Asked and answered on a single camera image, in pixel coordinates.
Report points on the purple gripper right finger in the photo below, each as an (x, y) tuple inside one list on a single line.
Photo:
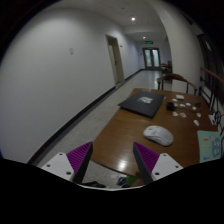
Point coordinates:
[(153, 166)]

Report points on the wooden chair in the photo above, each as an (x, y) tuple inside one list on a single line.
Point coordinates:
[(177, 77)]

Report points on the light green booklet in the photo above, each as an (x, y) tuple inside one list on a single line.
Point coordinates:
[(209, 145)]

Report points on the glass double door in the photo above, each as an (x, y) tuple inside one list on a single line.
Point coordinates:
[(151, 58)]

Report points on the green exit sign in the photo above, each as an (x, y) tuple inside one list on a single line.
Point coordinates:
[(149, 42)]

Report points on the small black box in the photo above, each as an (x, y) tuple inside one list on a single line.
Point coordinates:
[(170, 106)]

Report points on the white rectangular eraser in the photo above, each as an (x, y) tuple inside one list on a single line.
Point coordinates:
[(180, 97)]

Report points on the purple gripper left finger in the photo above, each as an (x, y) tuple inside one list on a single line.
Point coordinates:
[(71, 166)]

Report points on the wooden table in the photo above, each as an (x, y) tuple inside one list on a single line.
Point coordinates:
[(113, 148)]

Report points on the white computer mouse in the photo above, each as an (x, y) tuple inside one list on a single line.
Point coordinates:
[(159, 135)]

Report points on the black mouse pad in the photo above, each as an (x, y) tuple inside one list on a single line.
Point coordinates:
[(143, 103)]

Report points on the side doorway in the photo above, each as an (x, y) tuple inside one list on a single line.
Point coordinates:
[(116, 61)]

